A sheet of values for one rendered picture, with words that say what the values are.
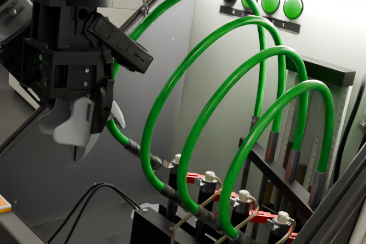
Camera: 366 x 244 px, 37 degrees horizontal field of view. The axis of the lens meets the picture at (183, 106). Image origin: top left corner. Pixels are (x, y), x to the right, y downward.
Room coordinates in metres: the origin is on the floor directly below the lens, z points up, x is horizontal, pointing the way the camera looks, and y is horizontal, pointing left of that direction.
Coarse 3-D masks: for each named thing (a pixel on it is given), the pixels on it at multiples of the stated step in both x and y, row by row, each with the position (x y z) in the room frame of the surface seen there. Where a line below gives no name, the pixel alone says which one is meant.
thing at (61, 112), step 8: (80, 96) 0.64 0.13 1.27; (56, 104) 0.63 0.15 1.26; (64, 104) 0.63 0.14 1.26; (72, 104) 0.64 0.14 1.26; (48, 112) 0.62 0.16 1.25; (56, 112) 0.63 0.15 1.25; (64, 112) 0.63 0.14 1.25; (40, 120) 0.61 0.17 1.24; (48, 120) 0.62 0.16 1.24; (56, 120) 0.63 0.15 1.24; (64, 120) 0.63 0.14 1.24; (40, 128) 0.61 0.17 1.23; (48, 128) 0.62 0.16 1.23; (72, 152) 0.63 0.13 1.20; (72, 160) 0.63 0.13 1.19
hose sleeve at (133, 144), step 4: (128, 144) 0.83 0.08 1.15; (132, 144) 0.84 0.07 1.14; (136, 144) 0.85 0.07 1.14; (128, 148) 0.83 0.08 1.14; (132, 148) 0.84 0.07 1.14; (136, 148) 0.84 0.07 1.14; (132, 152) 0.84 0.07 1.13; (136, 152) 0.84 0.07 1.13; (152, 156) 0.87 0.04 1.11; (152, 160) 0.87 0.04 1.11; (152, 164) 0.87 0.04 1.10
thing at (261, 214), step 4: (252, 212) 0.81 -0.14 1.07; (260, 212) 0.81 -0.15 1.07; (264, 212) 0.82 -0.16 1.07; (268, 212) 0.82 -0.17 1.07; (248, 216) 0.80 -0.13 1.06; (256, 216) 0.80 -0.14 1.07; (260, 216) 0.80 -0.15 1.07; (264, 216) 0.81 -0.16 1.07; (268, 216) 0.81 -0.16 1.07; (272, 216) 0.81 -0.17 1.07; (276, 216) 0.81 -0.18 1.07; (252, 220) 0.80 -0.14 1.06; (256, 220) 0.80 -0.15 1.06; (260, 220) 0.80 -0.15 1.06; (264, 220) 0.80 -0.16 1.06
